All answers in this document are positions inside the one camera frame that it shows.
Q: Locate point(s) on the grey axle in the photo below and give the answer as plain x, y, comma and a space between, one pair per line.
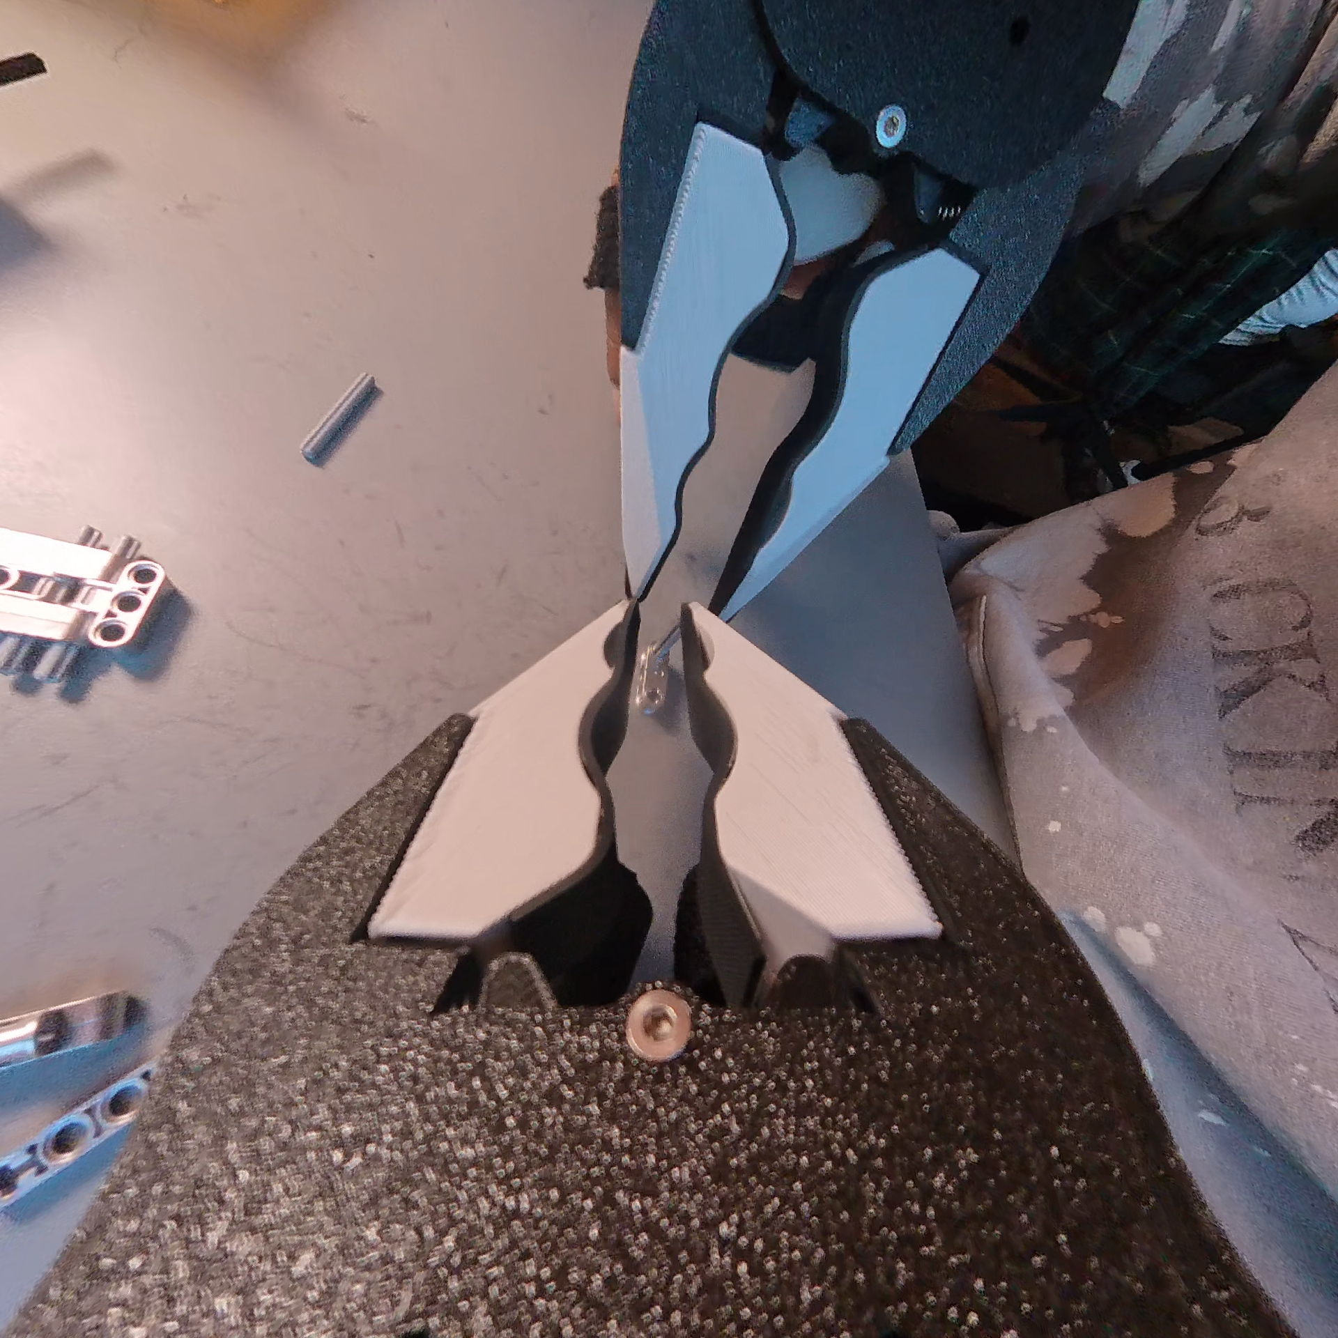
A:
339, 417
661, 641

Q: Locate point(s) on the chrome T-shaped connector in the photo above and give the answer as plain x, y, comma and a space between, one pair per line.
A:
73, 1129

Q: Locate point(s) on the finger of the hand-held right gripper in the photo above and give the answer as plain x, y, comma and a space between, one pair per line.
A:
889, 355
689, 313

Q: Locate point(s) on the person's right hand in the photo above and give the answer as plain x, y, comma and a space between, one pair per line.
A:
611, 334

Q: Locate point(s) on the chrome thin liftarm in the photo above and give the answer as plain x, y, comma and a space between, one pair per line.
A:
650, 684

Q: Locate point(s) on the chrome beam assembly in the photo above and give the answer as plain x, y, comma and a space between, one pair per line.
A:
73, 600

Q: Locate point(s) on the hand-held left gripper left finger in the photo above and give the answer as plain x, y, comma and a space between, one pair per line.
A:
501, 825

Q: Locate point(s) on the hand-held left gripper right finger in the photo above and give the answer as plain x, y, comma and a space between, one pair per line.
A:
815, 825

